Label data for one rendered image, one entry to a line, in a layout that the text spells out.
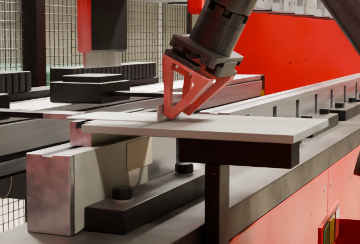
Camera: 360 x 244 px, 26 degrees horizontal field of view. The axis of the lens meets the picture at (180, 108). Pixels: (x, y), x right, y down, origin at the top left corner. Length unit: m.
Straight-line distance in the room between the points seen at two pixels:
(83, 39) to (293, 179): 0.55
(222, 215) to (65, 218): 0.20
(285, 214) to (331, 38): 1.83
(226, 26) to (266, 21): 2.24
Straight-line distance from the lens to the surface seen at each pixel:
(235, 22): 0.95
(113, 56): 1.06
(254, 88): 2.45
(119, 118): 1.00
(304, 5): 1.89
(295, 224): 1.43
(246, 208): 1.14
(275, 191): 1.28
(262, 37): 3.19
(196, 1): 1.14
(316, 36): 3.14
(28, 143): 1.32
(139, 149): 1.07
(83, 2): 0.99
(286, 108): 1.80
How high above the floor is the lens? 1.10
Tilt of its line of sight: 5 degrees down
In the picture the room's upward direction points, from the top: straight up
